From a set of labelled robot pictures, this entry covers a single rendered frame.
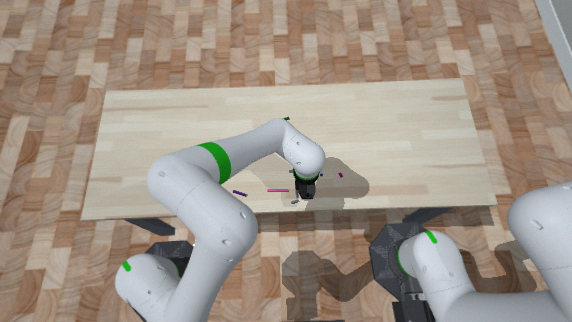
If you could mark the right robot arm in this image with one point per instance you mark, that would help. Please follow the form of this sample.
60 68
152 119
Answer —
540 221

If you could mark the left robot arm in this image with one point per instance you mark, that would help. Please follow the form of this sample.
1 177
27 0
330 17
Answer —
182 181

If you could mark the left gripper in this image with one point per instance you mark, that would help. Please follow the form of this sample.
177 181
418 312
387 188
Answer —
306 188

